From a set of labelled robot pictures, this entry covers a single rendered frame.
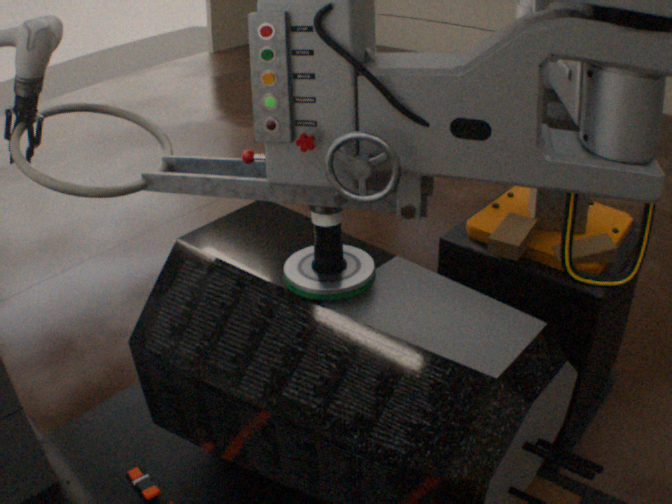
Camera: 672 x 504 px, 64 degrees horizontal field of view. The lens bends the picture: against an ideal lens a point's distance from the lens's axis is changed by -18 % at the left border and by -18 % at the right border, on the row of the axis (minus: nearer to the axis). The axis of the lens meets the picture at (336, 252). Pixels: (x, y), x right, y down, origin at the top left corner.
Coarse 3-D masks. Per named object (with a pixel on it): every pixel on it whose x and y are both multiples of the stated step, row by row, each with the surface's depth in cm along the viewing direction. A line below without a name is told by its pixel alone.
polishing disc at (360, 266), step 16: (304, 256) 159; (352, 256) 158; (368, 256) 158; (288, 272) 153; (304, 272) 153; (352, 272) 152; (368, 272) 152; (304, 288) 147; (320, 288) 146; (336, 288) 146; (352, 288) 147
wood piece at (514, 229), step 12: (516, 216) 192; (504, 228) 185; (516, 228) 185; (528, 228) 185; (492, 240) 180; (504, 240) 179; (516, 240) 179; (528, 240) 185; (492, 252) 182; (504, 252) 179; (516, 252) 177
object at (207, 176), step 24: (192, 168) 158; (216, 168) 156; (240, 168) 154; (264, 168) 152; (168, 192) 150; (192, 192) 148; (216, 192) 146; (240, 192) 144; (264, 192) 143; (288, 192) 141; (312, 192) 140; (336, 192) 138; (432, 192) 144; (408, 216) 133
